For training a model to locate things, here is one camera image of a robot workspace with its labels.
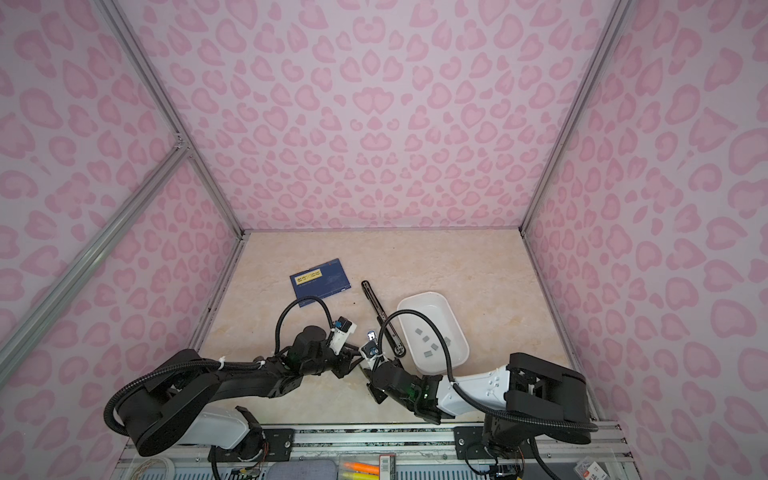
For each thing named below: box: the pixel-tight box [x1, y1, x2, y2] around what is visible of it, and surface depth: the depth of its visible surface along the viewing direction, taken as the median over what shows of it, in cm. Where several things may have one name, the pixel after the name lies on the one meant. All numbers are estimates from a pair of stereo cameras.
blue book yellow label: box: [289, 258, 352, 308], surface depth 106 cm
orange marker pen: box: [344, 462, 379, 475], surface depth 71 cm
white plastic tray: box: [397, 291, 469, 375], surface depth 91 cm
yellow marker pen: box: [342, 472, 379, 480], surface depth 70 cm
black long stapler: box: [362, 280, 407, 358], surface depth 96 cm
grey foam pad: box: [266, 460, 337, 480], surface depth 69 cm
